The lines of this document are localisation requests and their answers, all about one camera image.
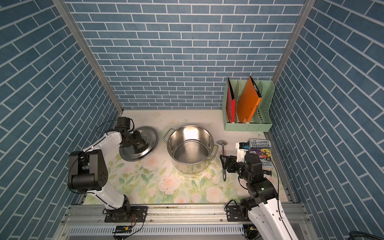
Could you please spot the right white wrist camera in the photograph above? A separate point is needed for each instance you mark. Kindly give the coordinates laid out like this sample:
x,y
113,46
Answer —
x,y
242,149

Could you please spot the small black circuit board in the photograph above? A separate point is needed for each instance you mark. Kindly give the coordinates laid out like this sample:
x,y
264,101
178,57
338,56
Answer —
x,y
125,230

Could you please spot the green plastic file rack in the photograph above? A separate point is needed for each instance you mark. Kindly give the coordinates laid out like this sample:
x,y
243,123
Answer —
x,y
261,121

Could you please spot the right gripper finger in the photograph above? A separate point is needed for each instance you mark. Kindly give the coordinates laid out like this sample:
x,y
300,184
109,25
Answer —
x,y
224,161
231,164

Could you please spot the steel ladle black handle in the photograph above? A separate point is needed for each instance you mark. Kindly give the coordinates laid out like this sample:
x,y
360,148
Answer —
x,y
222,143

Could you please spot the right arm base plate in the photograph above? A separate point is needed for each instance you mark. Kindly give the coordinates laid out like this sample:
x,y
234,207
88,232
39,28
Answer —
x,y
233,214

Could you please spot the red folder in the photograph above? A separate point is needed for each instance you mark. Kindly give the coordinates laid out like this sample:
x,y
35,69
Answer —
x,y
231,103

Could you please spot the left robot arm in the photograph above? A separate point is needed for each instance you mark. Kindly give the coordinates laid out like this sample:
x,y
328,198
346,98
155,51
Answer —
x,y
88,174

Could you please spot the stainless steel pot lid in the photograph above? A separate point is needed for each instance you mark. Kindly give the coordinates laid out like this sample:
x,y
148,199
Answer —
x,y
149,141

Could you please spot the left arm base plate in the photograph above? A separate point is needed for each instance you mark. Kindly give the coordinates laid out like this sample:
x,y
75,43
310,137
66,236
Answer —
x,y
135,214

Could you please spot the orange folder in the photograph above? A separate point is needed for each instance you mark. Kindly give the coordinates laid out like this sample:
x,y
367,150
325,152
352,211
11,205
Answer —
x,y
249,101

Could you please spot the aluminium front rail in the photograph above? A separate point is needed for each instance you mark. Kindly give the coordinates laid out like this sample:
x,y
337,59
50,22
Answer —
x,y
173,222

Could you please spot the treehouse paperback book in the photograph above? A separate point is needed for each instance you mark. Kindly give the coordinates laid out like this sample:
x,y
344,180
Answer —
x,y
263,149

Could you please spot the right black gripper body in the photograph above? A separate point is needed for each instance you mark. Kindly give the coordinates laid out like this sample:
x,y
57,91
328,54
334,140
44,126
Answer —
x,y
231,163

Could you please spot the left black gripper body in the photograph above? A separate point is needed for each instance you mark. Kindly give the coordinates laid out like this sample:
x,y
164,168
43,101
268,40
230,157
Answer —
x,y
137,143

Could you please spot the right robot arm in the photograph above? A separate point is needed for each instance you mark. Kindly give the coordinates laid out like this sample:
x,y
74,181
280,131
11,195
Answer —
x,y
263,207

